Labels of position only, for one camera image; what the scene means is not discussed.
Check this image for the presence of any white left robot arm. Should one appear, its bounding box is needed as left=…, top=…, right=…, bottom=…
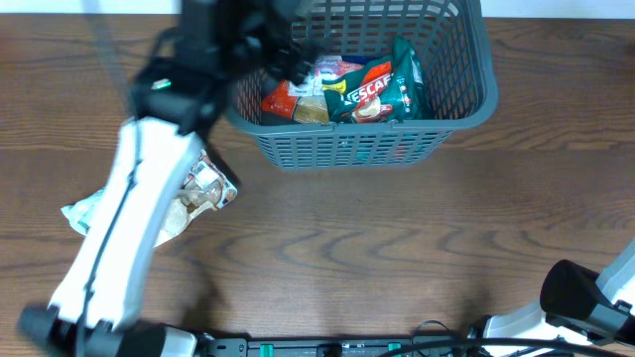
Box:
left=18, top=0, right=321, bottom=356

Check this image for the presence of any green Nescafe coffee bag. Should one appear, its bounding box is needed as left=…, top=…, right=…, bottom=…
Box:
left=321, top=37, right=430, bottom=124

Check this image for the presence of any brown patterned snack bag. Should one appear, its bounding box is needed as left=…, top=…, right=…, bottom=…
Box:
left=155, top=149, right=238, bottom=247

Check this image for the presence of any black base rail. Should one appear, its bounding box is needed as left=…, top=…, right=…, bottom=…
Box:
left=193, top=332, right=458, bottom=357

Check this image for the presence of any pale green plastic pouch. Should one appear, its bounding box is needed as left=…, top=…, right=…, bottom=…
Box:
left=61, top=187, right=105, bottom=236

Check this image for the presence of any multicolour tissue pack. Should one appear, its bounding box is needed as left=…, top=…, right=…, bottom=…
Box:
left=288, top=56, right=363, bottom=97

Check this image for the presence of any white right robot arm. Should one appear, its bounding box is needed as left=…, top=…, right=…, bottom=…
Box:
left=468, top=243, right=634, bottom=347

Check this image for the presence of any grey plastic basket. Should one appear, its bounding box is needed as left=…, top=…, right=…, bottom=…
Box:
left=226, top=0, right=498, bottom=170

